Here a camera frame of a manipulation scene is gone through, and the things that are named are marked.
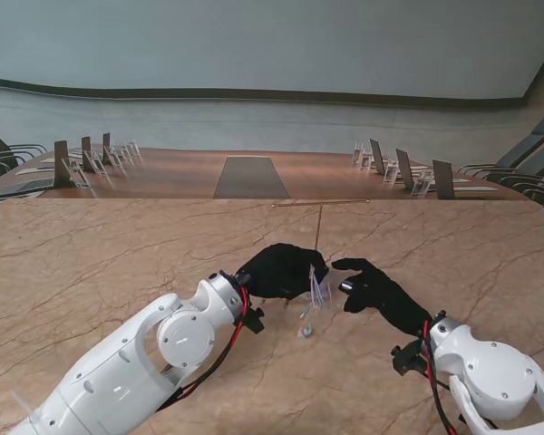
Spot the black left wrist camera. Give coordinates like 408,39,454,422
238,305,267,335

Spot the red black left arm cable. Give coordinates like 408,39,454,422
153,285,253,413

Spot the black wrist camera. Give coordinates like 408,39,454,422
238,305,267,335
390,342,430,376

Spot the white thin cable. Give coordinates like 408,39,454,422
297,265,335,340

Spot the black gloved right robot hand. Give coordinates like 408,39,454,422
330,257,434,339

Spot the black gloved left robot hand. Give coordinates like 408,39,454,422
234,243,331,301

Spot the red black arm cable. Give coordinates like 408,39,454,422
421,319,500,435
153,285,253,413

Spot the brown wooden conference table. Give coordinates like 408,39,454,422
0,145,534,203

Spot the gold T rack marble base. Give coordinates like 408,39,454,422
270,198,371,303

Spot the red black right arm cable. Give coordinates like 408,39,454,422
421,319,500,435

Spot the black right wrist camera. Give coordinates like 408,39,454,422
390,342,430,376

